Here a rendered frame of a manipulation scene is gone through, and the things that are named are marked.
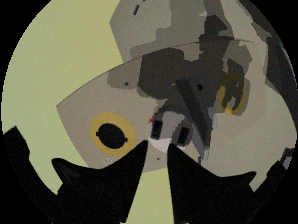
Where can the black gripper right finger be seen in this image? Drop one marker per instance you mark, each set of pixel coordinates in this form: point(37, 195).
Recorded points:
point(194, 188)

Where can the grey cylinder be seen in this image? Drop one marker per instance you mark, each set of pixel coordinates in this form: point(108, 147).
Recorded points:
point(170, 126)

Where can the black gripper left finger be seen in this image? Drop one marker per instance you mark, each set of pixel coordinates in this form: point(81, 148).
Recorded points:
point(115, 184)

